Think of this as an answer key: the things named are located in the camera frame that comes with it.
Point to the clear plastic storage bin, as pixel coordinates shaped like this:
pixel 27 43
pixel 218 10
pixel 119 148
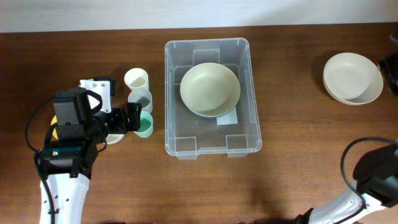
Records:
pixel 187 135

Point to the yellow bowl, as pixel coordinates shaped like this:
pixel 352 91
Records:
pixel 54 133

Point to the green cup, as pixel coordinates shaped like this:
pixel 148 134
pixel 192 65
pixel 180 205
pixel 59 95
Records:
pixel 147 125

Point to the blue plate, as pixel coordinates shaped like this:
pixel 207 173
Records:
pixel 214 113

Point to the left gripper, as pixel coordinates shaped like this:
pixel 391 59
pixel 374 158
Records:
pixel 134 116

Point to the white label in bin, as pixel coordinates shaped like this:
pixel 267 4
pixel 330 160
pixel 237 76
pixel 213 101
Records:
pixel 228 118

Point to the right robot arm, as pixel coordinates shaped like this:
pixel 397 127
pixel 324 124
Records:
pixel 374 185

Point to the white bowl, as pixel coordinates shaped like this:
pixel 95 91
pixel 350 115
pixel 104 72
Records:
pixel 114 138

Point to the beige plate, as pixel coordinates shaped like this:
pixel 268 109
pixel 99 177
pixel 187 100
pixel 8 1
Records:
pixel 352 79
pixel 207 86

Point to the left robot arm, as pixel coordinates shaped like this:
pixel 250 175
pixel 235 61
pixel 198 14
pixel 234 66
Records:
pixel 85 118

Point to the cream cup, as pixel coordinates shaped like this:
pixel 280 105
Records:
pixel 137 78

